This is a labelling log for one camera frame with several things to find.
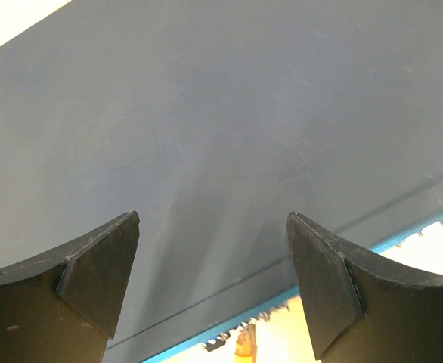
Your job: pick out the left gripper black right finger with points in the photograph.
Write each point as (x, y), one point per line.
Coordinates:
(360, 306)

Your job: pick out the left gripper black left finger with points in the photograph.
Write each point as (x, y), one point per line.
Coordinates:
(63, 305)

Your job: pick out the dark network switch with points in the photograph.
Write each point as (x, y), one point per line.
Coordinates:
(214, 120)

